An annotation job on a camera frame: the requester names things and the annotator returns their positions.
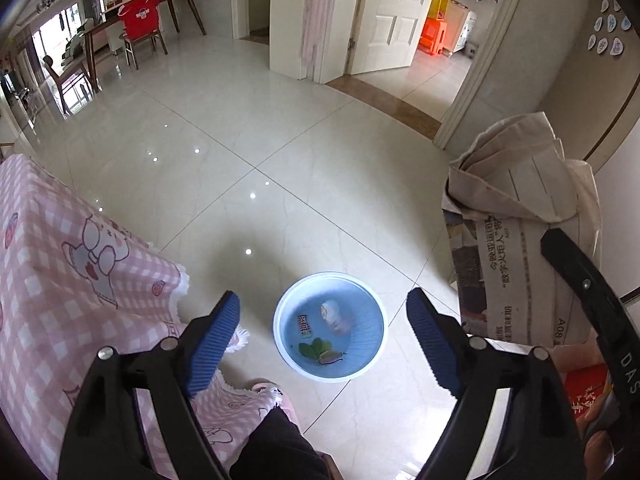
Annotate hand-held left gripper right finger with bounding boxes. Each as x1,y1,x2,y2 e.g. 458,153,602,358
406,288,586,480

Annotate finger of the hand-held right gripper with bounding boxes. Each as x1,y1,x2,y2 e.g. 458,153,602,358
541,228,640,411

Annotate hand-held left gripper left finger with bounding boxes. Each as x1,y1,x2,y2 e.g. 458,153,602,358
59,290,242,480

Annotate blue plastic bin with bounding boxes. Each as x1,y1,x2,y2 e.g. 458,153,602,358
273,271,389,384

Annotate red printed packet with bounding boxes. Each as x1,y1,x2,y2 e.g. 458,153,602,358
565,364,615,428

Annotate newspaper bundle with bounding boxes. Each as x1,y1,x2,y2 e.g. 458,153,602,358
446,112,603,266

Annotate person's right hand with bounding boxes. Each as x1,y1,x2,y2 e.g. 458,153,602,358
575,405,618,480

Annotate green leaves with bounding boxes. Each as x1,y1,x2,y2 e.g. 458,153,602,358
298,338,333,359

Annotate crumpled white tissue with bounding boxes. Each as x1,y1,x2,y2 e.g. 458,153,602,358
320,300,352,335

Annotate person's black trouser leg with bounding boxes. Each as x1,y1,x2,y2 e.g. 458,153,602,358
231,407,331,480

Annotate pink checked cartoon tablecloth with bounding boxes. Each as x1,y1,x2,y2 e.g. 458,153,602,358
0,154,301,480

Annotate white cabinet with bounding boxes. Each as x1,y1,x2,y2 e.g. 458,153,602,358
449,0,477,56

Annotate bare wooden chair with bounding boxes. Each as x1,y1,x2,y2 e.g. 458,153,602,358
42,55,92,115

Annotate orange plastic stool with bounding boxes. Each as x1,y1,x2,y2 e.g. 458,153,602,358
419,17,448,55

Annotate white panel door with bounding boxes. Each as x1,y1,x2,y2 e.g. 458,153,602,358
350,0,446,76

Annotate wooden chair with red cover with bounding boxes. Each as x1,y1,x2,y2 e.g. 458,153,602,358
118,0,168,71

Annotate pink curtain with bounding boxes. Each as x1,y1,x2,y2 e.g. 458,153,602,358
300,0,351,83

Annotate group of wall stickers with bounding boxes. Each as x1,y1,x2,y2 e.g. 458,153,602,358
587,0,633,58

